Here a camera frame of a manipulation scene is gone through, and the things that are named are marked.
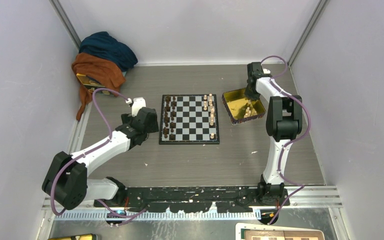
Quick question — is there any dark wooden chess pieces row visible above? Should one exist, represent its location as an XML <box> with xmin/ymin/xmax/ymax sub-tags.
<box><xmin>162</xmin><ymin>95</ymin><xmax>177</xmax><ymax>141</ymax></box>

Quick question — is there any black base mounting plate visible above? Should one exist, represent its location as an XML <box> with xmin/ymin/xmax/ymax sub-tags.
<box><xmin>104</xmin><ymin>185</ymin><xmax>289</xmax><ymax>214</ymax></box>

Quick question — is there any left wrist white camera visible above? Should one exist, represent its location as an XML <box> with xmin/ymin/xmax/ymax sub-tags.
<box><xmin>131</xmin><ymin>97</ymin><xmax>147</xmax><ymax>117</ymax></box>

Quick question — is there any black and white chessboard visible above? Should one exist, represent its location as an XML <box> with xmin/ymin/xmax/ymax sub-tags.
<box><xmin>158</xmin><ymin>93</ymin><xmax>221</xmax><ymax>145</ymax></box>

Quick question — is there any yellow patterned box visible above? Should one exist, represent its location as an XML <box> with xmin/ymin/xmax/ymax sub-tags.
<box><xmin>75</xmin><ymin>73</ymin><xmax>118</xmax><ymax>97</ymax></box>

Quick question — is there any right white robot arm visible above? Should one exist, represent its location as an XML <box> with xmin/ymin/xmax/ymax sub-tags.
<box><xmin>244</xmin><ymin>62</ymin><xmax>303</xmax><ymax>206</ymax></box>

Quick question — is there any gold tin lid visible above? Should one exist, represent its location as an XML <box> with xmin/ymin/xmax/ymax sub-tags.
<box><xmin>48</xmin><ymin>233</ymin><xmax>98</xmax><ymax>240</ymax></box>

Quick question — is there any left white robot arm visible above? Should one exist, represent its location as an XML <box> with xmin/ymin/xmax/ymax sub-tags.
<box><xmin>41</xmin><ymin>107</ymin><xmax>159</xmax><ymax>210</ymax></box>

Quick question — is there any wooden board corner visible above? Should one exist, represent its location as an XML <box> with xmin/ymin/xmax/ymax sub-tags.
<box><xmin>235</xmin><ymin>223</ymin><xmax>325</xmax><ymax>240</ymax></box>

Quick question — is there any gold tin box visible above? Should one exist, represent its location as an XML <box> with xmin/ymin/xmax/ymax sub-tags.
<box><xmin>222</xmin><ymin>88</ymin><xmax>266</xmax><ymax>125</ymax></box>

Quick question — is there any orange cloth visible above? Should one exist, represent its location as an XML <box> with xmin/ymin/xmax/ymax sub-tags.
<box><xmin>71</xmin><ymin>52</ymin><xmax>126</xmax><ymax>121</ymax></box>

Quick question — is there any dark blue cloth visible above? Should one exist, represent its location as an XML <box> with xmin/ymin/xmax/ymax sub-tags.
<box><xmin>78</xmin><ymin>31</ymin><xmax>139</xmax><ymax>72</ymax></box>

